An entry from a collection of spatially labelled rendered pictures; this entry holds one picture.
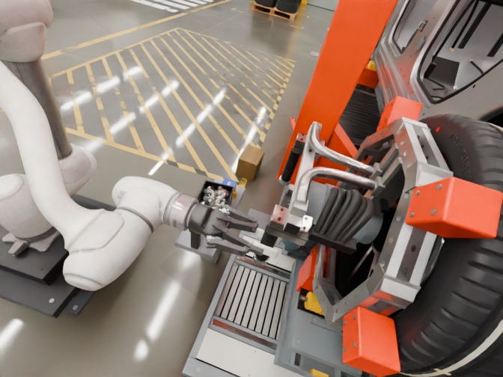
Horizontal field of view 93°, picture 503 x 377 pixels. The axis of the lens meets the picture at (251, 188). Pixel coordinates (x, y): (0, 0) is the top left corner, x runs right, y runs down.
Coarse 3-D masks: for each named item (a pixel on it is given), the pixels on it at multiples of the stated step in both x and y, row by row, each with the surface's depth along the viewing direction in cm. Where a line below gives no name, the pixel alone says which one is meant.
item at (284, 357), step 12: (300, 264) 135; (288, 288) 128; (288, 300) 118; (288, 312) 116; (288, 324) 112; (288, 336) 108; (276, 348) 108; (276, 360) 101; (288, 360) 102; (300, 360) 101; (312, 360) 103; (300, 372) 100; (312, 372) 98; (324, 372) 101; (336, 372) 100
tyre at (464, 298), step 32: (448, 128) 52; (480, 128) 46; (448, 160) 49; (480, 160) 41; (448, 256) 41; (480, 256) 36; (448, 288) 38; (480, 288) 36; (416, 320) 43; (448, 320) 38; (480, 320) 37; (416, 352) 42; (448, 352) 40
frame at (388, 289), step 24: (408, 120) 57; (384, 144) 74; (408, 144) 50; (432, 144) 50; (408, 168) 46; (432, 168) 43; (408, 192) 44; (408, 240) 42; (432, 240) 42; (384, 264) 45; (408, 264) 44; (360, 288) 49; (384, 288) 42; (408, 288) 42; (336, 312) 57; (384, 312) 46
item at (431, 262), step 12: (444, 156) 51; (396, 204) 67; (384, 216) 74; (384, 228) 75; (384, 240) 74; (444, 240) 43; (360, 252) 89; (372, 252) 72; (348, 264) 85; (360, 264) 76; (372, 264) 69; (432, 264) 44; (348, 276) 82; (360, 276) 83; (348, 288) 77; (396, 312) 49
